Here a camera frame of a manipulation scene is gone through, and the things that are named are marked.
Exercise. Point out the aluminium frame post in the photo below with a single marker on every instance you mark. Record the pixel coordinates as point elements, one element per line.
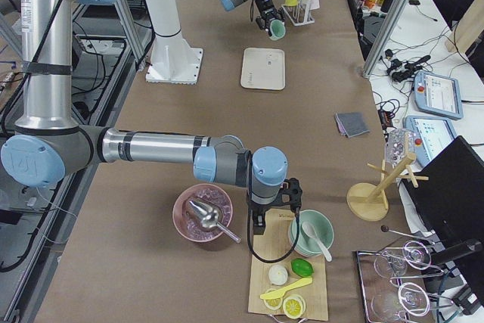
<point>395,11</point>

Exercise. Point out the white garlic bulb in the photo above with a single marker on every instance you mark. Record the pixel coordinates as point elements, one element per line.
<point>278,275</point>

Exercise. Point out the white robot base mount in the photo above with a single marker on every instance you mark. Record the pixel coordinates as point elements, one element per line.
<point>172,59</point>

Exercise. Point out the black monitor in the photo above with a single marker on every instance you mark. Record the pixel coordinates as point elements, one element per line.
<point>450,202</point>

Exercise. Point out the pink cup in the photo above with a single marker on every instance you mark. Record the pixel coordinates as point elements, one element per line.
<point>314,4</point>

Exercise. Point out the green cup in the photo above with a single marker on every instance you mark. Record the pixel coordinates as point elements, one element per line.
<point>277,30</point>

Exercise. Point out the lemon half slice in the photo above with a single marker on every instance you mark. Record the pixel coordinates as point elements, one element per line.
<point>273,304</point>

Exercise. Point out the white wire cup rack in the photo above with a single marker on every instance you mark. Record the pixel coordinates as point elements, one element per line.
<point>299,15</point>

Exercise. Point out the cream rabbit tray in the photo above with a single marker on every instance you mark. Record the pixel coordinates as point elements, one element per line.
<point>263,68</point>

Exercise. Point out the white ceramic spoon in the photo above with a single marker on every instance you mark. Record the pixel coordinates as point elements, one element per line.
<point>310,231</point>

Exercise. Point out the yellow plastic knife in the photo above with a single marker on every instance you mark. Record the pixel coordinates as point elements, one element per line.
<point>280,292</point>

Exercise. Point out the green lime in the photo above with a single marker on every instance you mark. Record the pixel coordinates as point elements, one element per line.
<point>301,267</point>

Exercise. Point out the clear glass mug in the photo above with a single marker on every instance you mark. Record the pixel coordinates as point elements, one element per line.
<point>399,143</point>

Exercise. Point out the grey folded cloth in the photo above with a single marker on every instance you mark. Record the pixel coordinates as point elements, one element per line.
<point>351,124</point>

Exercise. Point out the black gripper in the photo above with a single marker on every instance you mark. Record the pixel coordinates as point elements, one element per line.
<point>258,210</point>
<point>263,10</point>

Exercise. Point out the wire wine glass rack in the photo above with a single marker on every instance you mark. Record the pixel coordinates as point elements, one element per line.
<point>433,280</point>

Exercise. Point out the teach pendant tablet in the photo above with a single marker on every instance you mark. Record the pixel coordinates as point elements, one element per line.
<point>432,135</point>
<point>437,94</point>

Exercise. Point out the metal ice scoop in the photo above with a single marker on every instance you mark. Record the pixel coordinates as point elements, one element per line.
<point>210,218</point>

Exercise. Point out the wooden mug tree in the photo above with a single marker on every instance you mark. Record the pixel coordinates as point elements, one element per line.
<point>368,201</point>

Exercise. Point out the pink ribbed bowl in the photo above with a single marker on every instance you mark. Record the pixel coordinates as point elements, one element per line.
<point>188,225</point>

